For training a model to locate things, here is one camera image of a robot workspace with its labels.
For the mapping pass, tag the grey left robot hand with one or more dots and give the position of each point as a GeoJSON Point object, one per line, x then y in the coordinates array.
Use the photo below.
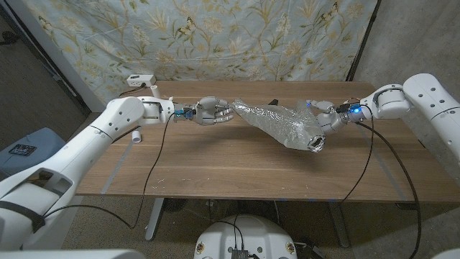
{"type": "Point", "coordinates": [212, 109]}

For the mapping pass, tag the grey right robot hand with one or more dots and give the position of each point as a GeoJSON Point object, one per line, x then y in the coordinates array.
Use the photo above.
{"type": "Point", "coordinates": [328, 117]}

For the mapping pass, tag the crinkled aluminum foil roll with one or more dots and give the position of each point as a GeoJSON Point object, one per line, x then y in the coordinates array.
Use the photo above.
{"type": "Point", "coordinates": [284, 122]}

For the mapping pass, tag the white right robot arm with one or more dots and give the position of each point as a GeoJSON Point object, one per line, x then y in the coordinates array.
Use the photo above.
{"type": "Point", "coordinates": [424, 104]}

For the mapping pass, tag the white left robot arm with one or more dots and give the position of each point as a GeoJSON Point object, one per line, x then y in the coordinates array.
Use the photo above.
{"type": "Point", "coordinates": [72, 162]}

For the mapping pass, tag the black rectangular package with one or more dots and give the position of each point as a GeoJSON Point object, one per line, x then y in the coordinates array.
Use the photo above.
{"type": "Point", "coordinates": [274, 102]}

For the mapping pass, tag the white plastic tube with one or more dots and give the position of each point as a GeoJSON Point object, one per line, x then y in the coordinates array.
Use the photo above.
{"type": "Point", "coordinates": [155, 90]}

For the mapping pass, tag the floral light blue backdrop cloth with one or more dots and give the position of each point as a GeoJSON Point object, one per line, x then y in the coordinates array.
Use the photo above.
{"type": "Point", "coordinates": [233, 43]}

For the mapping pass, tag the white power strip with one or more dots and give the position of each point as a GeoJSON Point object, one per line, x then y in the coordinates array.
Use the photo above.
{"type": "Point", "coordinates": [141, 80]}

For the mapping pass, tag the small white pipe cap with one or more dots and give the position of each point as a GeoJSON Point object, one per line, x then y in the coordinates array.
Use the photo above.
{"type": "Point", "coordinates": [136, 136]}

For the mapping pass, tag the black backdrop stand pole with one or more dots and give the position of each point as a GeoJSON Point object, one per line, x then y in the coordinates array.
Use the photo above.
{"type": "Point", "coordinates": [361, 39]}

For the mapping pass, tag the grey table leg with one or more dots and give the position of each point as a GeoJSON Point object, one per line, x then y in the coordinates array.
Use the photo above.
{"type": "Point", "coordinates": [339, 226]}

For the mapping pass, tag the white table leg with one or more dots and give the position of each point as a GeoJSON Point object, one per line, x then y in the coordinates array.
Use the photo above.
{"type": "Point", "coordinates": [154, 219]}

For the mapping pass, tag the white robot torso dome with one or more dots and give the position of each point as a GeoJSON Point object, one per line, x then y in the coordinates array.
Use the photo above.
{"type": "Point", "coordinates": [248, 234]}

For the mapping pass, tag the small grey finned module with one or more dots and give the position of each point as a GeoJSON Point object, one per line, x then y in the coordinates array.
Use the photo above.
{"type": "Point", "coordinates": [239, 254]}

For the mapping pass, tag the black flat printed card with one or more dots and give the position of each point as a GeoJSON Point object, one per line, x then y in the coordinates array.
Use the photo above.
{"type": "Point", "coordinates": [22, 150]}

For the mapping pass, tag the white slanted frame post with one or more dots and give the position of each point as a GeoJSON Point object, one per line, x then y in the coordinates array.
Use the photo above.
{"type": "Point", "coordinates": [58, 57]}

